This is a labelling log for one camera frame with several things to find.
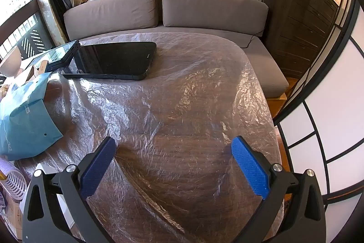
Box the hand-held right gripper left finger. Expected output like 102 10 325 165
22 136 117 243

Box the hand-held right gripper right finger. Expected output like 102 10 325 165
231 136 326 243

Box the purple hair roller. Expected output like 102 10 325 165
0 165 30 198

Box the white medicine box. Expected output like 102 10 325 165
21 59 50 82
0 195 26 240

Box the white paper sliding screen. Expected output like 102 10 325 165
273 0 364 243

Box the clear plastic table cover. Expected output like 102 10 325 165
0 32 285 243

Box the small black tablet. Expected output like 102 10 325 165
28 40 81 73

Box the white cup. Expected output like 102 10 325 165
0 46 22 78

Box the balcony railing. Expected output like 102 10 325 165
0 12 53 61

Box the brown sofa back cushion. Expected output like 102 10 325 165
64 0 158 41
162 0 269 38

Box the dark wooden cabinet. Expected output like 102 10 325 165
262 0 339 79

